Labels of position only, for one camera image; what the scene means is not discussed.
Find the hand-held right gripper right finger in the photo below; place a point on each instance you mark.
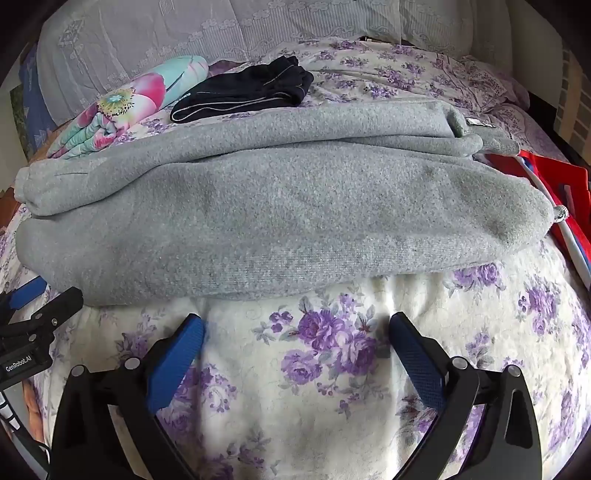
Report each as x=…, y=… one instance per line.
x=414, y=364

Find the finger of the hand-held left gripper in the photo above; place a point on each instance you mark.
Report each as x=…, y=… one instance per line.
x=57, y=307
x=27, y=293

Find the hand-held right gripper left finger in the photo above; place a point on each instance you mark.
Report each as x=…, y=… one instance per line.
x=179, y=362

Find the grey fleece pants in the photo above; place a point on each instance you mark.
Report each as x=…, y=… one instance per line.
x=277, y=207

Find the purple floral bedspread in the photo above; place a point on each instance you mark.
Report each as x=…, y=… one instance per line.
x=300, y=369

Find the blue patterned cloth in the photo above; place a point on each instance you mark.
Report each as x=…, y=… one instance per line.
x=34, y=92

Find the flower print pillow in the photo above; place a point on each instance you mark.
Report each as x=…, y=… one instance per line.
x=124, y=99

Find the red garment with striped trim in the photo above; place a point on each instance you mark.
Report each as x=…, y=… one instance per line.
x=556, y=177

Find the black garment with white piping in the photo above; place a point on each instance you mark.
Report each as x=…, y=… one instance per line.
x=244, y=90

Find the white lace cover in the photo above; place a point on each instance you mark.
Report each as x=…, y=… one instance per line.
x=161, y=37

